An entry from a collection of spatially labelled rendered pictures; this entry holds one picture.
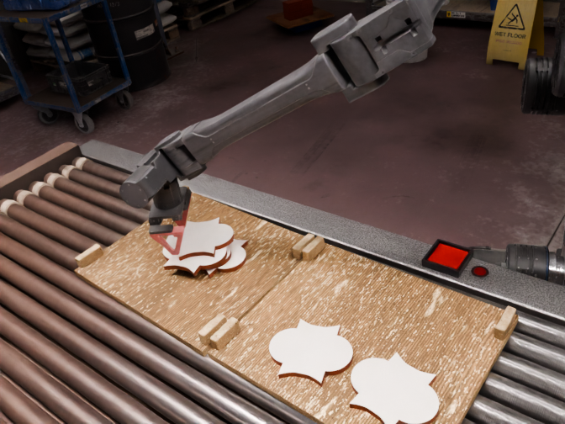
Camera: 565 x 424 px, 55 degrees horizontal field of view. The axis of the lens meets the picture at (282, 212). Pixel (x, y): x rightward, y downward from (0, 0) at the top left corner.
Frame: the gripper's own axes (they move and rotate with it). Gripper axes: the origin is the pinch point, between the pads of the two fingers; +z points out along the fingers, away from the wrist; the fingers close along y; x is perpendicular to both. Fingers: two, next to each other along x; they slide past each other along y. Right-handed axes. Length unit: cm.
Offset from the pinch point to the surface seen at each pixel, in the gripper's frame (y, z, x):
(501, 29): -303, 70, 178
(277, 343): 28.4, 3.0, 20.5
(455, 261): 10, 4, 55
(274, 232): -4.2, 4.5, 20.0
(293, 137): -226, 100, 23
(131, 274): 4.8, 5.2, -10.4
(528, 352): 32, 6, 62
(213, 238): 1.7, 0.0, 7.6
